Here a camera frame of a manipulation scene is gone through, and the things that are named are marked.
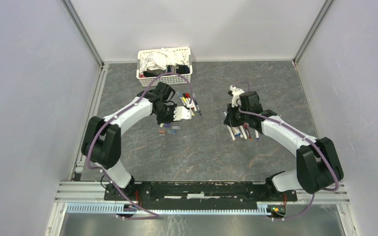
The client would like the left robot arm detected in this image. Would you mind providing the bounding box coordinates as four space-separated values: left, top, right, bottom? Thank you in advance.
81 82 178 200

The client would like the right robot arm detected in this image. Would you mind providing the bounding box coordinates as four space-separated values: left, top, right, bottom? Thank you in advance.
224 86 344 201

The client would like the yellow cap marker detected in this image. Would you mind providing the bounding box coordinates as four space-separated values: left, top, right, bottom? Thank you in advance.
179 95 188 107

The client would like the green cap marker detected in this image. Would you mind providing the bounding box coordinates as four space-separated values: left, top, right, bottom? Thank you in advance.
192 93 202 116

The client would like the white plastic basket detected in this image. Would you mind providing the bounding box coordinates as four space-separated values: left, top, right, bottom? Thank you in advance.
136 47 193 87

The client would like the black striped cloth in basket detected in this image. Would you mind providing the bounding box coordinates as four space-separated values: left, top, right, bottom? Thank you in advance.
140 65 190 78

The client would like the white cloth in basket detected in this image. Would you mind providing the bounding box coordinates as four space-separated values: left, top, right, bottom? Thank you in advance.
137 47 191 73

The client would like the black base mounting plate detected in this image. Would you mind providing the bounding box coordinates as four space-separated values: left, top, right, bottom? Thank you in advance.
103 181 298 211

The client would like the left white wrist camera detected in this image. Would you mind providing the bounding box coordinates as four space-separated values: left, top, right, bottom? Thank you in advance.
173 106 192 122

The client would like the slotted cable duct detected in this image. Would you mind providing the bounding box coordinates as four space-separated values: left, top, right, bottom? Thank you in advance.
65 203 269 216

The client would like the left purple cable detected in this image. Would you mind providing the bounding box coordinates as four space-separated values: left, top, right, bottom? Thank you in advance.
84 72 195 220

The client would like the purple cable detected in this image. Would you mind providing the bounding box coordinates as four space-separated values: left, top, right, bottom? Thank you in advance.
84 72 195 220
234 81 340 221

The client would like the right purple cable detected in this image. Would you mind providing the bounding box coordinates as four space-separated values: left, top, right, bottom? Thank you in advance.
234 81 340 221

